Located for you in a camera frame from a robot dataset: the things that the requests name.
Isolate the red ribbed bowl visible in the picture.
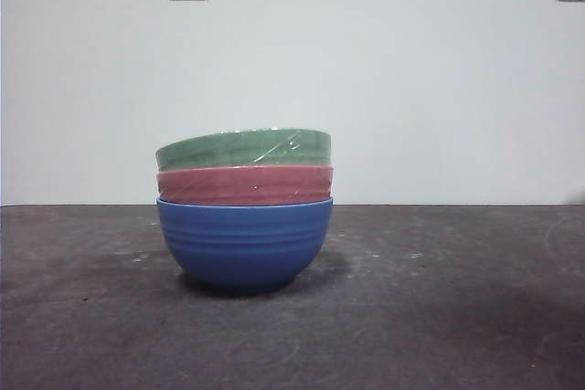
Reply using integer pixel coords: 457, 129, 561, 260
155, 164, 335, 206

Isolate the green ribbed bowl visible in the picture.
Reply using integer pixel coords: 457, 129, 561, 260
154, 127, 334, 171

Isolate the blue ribbed bowl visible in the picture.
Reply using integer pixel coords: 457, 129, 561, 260
155, 196, 335, 294

